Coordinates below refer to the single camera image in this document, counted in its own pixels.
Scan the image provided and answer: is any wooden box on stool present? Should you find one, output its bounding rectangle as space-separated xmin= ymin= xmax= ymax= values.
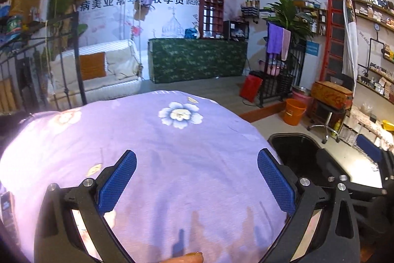
xmin=311 ymin=81 xmax=354 ymax=111

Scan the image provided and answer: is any green potted plant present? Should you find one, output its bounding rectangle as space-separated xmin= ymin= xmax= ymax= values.
xmin=265 ymin=0 xmax=317 ymax=45

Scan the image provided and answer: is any chrome swivel stool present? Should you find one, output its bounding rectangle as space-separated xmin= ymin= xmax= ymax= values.
xmin=307 ymin=109 xmax=342 ymax=145

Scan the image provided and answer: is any red telephone booth cabinet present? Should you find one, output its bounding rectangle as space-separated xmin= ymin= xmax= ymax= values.
xmin=198 ymin=0 xmax=225 ymax=40

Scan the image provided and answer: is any black trash bin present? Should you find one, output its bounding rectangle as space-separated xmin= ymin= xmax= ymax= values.
xmin=267 ymin=133 xmax=339 ymax=183

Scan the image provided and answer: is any green paint bucket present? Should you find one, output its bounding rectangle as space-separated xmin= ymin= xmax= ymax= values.
xmin=6 ymin=17 xmax=23 ymax=32

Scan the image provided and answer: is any blue wall sign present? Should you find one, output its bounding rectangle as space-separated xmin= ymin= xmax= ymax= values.
xmin=306 ymin=42 xmax=321 ymax=57

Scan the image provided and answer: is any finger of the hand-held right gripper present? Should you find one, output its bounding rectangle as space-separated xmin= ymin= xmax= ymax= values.
xmin=317 ymin=148 xmax=387 ymax=196
xmin=356 ymin=134 xmax=394 ymax=186

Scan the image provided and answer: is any orange cushion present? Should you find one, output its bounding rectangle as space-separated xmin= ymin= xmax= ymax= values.
xmin=79 ymin=52 xmax=107 ymax=81

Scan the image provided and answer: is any black metal bed frame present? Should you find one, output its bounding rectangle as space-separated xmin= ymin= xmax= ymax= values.
xmin=0 ymin=12 xmax=88 ymax=112

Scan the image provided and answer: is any green patterned counter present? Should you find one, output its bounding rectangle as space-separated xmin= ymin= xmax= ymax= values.
xmin=148 ymin=38 xmax=248 ymax=84

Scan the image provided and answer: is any red ladder shelf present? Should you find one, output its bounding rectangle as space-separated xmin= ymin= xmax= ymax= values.
xmin=318 ymin=0 xmax=345 ymax=82

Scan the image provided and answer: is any pink basin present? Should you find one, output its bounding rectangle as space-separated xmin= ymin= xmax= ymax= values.
xmin=292 ymin=90 xmax=313 ymax=106

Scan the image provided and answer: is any white wicker sofa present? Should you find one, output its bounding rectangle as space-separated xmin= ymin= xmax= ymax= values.
xmin=49 ymin=39 xmax=144 ymax=103

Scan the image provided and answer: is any purple floral tablecloth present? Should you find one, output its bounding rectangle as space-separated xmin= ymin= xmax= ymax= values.
xmin=0 ymin=90 xmax=288 ymax=263

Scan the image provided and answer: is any black display box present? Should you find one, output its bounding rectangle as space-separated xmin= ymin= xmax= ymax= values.
xmin=223 ymin=20 xmax=249 ymax=41

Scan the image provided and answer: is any low cabinet with baskets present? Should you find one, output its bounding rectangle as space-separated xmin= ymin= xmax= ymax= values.
xmin=339 ymin=103 xmax=394 ymax=159

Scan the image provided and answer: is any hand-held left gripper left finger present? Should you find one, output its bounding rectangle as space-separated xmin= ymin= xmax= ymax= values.
xmin=34 ymin=150 xmax=138 ymax=263

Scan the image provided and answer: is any white banner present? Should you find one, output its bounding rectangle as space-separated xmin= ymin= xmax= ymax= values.
xmin=326 ymin=0 xmax=359 ymax=85

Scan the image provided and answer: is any purple towel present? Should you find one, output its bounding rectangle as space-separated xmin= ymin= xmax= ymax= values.
xmin=266 ymin=23 xmax=284 ymax=54

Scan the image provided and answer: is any wall shelf with products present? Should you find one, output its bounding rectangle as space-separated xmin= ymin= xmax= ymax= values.
xmin=354 ymin=0 xmax=394 ymax=97

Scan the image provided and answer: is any person's left hand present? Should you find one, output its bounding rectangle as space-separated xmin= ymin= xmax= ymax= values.
xmin=163 ymin=251 xmax=204 ymax=263

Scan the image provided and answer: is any pink towel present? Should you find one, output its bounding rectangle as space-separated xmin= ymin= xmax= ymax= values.
xmin=281 ymin=29 xmax=291 ymax=61

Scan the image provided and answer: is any black metal rack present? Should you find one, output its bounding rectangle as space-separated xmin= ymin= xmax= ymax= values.
xmin=257 ymin=41 xmax=307 ymax=108

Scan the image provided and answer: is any orange bucket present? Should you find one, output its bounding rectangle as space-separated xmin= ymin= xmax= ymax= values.
xmin=282 ymin=98 xmax=307 ymax=126

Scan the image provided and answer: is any red canister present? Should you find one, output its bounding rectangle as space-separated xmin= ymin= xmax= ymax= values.
xmin=239 ymin=75 xmax=263 ymax=103

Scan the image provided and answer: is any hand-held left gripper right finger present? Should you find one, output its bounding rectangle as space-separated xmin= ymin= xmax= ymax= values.
xmin=257 ymin=148 xmax=361 ymax=263

